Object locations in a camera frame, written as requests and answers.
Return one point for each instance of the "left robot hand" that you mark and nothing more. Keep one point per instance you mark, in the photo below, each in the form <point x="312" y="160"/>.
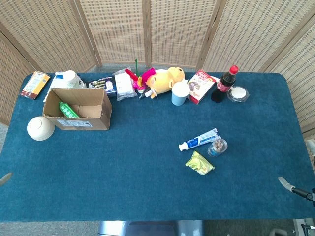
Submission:
<point x="5" y="178"/>

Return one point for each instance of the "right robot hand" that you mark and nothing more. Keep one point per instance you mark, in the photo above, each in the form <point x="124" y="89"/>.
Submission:
<point x="289" y="186"/>

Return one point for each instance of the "small glass jar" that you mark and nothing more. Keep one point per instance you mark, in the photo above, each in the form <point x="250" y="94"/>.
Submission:
<point x="217" y="147"/>

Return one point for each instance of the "brown cardboard box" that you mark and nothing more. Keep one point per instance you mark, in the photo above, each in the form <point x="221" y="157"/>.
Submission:
<point x="81" y="124"/>

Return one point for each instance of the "white blue toothpaste tube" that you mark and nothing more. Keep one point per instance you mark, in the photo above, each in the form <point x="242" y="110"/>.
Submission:
<point x="199" y="140"/>

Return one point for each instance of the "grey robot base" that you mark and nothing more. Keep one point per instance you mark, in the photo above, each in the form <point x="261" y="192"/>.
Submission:
<point x="147" y="228"/>

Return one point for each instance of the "red and white box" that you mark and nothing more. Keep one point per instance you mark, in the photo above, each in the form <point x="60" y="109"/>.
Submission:
<point x="201" y="86"/>

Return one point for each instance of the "cream round bowl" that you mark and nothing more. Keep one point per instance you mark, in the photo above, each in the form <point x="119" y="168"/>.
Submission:
<point x="40" y="129"/>

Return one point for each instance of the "green snack pack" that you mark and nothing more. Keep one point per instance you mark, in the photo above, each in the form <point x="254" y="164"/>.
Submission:
<point x="67" y="110"/>

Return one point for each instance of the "yellow snack packet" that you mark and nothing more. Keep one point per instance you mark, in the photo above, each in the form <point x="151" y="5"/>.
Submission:
<point x="199" y="164"/>

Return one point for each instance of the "orange brown snack packet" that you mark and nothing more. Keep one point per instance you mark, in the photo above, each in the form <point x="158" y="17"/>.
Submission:
<point x="34" y="84"/>

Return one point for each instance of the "foil wrapped white round container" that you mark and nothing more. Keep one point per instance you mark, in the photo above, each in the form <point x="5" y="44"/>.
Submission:
<point x="238" y="93"/>

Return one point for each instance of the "white pouch with blue label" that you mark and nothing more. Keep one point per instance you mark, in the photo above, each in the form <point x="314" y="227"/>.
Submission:
<point x="57" y="81"/>

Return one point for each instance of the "blue table carpet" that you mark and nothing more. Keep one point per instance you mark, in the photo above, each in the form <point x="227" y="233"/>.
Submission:
<point x="123" y="172"/>

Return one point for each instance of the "stack of paper cups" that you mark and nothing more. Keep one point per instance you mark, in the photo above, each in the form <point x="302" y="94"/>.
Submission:
<point x="73" y="79"/>

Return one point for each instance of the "cola bottle with red cap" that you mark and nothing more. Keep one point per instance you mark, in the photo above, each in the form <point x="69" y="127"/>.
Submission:
<point x="225" y="83"/>

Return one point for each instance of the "dark blue printed pack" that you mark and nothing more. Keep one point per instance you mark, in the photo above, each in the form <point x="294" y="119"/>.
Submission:
<point x="102" y="84"/>

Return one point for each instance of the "light blue cup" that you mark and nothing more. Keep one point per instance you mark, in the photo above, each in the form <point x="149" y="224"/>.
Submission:
<point x="180" y="94"/>

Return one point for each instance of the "clear wrapped white tissue pack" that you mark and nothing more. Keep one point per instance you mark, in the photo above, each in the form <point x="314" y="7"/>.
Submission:
<point x="124" y="86"/>

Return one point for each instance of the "yellow plush toy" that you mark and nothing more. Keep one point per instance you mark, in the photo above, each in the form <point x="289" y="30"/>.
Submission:
<point x="163" y="81"/>

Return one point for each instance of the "pink red paper flower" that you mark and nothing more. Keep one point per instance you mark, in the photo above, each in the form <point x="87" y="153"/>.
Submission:
<point x="145" y="76"/>

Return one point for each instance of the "woven folding screen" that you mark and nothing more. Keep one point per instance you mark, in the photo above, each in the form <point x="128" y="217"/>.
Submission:
<point x="118" y="29"/>

